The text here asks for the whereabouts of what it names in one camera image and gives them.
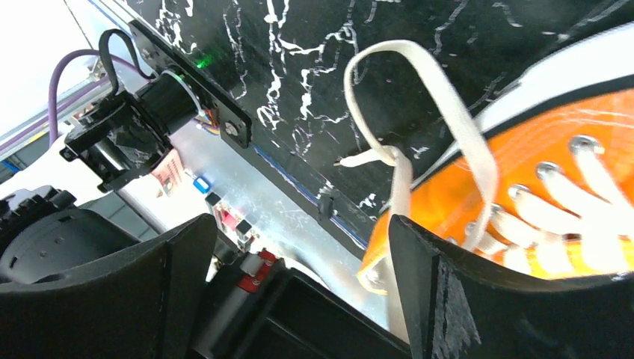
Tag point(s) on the orange canvas sneaker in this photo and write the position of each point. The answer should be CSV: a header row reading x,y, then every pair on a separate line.
x,y
535,173

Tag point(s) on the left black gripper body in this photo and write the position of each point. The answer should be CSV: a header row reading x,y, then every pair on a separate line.
x,y
257,307

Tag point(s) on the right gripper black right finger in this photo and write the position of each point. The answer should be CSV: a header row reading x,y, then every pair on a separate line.
x,y
459,305

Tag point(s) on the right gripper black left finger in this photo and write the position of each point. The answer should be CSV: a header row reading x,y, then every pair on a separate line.
x,y
140,302

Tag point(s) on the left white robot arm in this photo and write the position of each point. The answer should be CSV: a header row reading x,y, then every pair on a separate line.
x,y
123,137

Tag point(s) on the white shoelace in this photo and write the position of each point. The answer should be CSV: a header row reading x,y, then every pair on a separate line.
x,y
446,124

